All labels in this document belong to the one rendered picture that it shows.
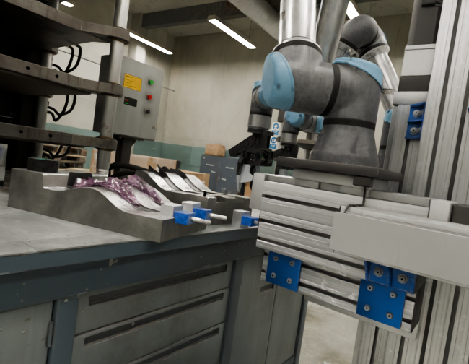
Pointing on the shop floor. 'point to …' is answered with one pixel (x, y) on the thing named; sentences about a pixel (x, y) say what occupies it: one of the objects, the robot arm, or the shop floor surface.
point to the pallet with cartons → (199, 176)
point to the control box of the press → (132, 105)
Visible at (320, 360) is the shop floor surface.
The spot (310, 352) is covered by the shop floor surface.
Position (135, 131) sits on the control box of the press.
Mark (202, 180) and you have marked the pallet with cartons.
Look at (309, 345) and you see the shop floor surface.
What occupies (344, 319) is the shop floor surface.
